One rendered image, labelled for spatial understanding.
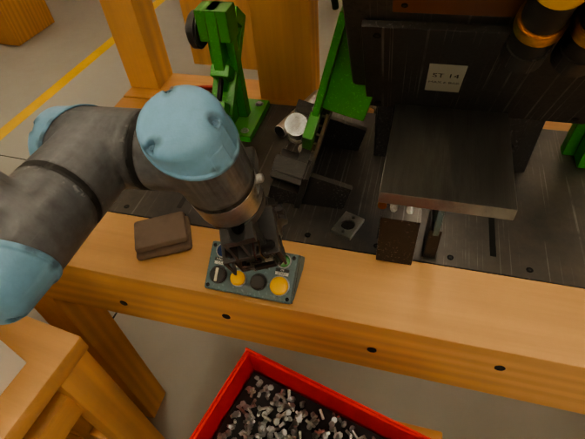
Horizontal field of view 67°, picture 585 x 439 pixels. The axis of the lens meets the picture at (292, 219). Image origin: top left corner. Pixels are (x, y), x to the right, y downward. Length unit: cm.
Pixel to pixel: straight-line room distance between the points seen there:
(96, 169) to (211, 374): 136
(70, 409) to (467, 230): 79
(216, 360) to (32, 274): 140
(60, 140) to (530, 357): 65
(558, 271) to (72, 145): 73
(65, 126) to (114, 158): 5
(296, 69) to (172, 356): 113
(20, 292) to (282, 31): 87
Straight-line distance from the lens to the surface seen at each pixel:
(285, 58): 113
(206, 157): 36
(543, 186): 98
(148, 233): 84
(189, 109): 37
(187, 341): 178
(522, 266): 83
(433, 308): 74
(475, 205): 57
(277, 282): 71
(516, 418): 171
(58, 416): 95
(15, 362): 87
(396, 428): 63
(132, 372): 146
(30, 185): 38
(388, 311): 73
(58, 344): 87
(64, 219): 37
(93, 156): 41
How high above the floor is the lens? 152
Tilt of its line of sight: 47 degrees down
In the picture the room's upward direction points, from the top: 6 degrees counter-clockwise
